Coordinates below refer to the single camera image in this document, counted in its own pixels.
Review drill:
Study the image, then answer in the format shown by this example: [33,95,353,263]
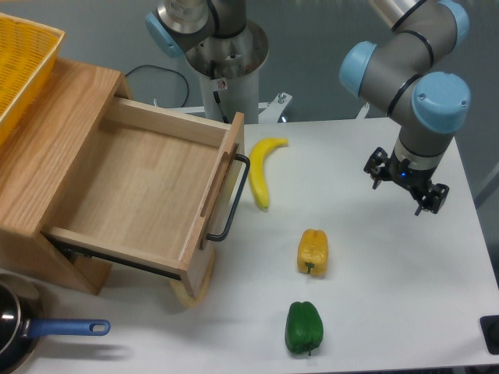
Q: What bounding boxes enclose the black cable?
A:
[124,64,190,108]

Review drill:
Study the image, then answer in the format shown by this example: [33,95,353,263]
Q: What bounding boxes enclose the black round object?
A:
[480,315,499,355]

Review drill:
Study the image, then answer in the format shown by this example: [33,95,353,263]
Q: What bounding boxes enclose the wooden cabinet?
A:
[1,59,214,303]

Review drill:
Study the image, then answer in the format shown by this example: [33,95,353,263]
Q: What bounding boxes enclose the yellow bell pepper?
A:
[297,229,329,277]

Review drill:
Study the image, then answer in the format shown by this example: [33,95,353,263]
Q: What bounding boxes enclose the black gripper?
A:
[363,147,450,216]

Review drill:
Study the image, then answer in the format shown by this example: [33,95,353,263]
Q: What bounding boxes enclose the yellow banana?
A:
[249,137,288,211]

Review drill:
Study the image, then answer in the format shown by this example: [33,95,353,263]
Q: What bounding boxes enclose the black drawer handle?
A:
[205,153,251,242]

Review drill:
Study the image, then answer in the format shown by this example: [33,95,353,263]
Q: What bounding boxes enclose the black pan blue handle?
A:
[1,273,111,373]

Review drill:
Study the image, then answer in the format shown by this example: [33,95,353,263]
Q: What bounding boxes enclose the yellow plastic basket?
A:
[1,13,65,143]

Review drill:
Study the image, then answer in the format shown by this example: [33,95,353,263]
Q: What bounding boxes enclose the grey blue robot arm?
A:
[338,1,471,213]

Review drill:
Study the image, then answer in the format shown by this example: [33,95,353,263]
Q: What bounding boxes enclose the green bell pepper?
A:
[285,302,324,356]

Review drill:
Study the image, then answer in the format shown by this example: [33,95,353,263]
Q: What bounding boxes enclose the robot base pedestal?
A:
[145,1,292,124]

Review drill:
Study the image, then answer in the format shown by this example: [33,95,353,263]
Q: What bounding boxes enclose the open wooden drawer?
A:
[42,98,244,298]

